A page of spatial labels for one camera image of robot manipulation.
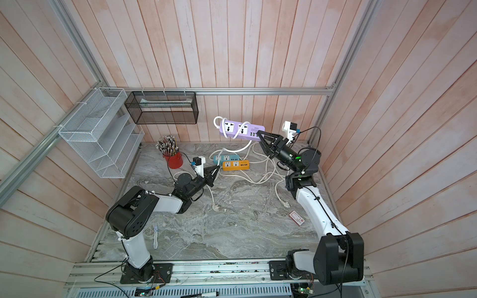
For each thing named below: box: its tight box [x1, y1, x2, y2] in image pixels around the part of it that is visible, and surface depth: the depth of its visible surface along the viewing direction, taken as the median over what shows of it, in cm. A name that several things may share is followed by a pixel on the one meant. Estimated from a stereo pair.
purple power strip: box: [219, 119, 266, 141], surface depth 64 cm
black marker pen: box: [180, 291, 219, 298], surface depth 70 cm
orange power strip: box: [222, 159, 251, 172], surface depth 106 cm
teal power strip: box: [213, 154, 240, 166], surface depth 113 cm
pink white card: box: [288, 209, 305, 226], surface depth 90 cm
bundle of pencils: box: [155, 134, 180, 157], surface depth 97 cm
